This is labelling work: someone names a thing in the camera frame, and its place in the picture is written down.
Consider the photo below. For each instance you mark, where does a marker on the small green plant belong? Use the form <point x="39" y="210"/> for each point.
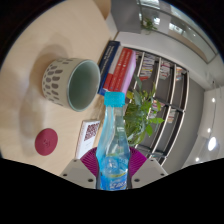
<point x="148" y="25"/>

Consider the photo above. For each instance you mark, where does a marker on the wooden chair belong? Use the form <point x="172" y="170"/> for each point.
<point x="102" y="7"/>

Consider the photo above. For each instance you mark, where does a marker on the green potted plant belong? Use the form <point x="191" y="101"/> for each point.
<point x="140" y="113"/>

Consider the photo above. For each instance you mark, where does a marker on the clear bottle with blue cap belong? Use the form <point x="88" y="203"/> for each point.
<point x="113" y="160"/>

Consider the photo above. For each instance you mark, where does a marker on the grey wall shelf unit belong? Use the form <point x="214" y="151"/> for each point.
<point x="166" y="100"/>

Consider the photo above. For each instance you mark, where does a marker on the flat round red coaster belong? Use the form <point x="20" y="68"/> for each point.
<point x="46" y="142"/>

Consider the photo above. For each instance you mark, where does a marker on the red book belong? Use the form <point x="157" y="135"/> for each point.
<point x="122" y="71"/>
<point x="113" y="73"/>

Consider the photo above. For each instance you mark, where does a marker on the dark blue book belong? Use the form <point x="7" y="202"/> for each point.
<point x="107" y="63"/>

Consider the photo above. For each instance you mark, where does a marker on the pink book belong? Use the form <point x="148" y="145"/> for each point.
<point x="130" y="71"/>

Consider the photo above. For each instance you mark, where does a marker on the ceiling lights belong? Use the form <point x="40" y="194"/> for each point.
<point x="212" y="143"/>

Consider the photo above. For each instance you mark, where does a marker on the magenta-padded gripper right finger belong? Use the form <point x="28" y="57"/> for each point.
<point x="150" y="171"/>

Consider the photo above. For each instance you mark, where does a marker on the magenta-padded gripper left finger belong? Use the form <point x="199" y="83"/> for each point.
<point x="75" y="171"/>

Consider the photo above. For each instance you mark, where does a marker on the patterned beige ceramic cup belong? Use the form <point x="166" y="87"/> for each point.
<point x="58" y="81"/>

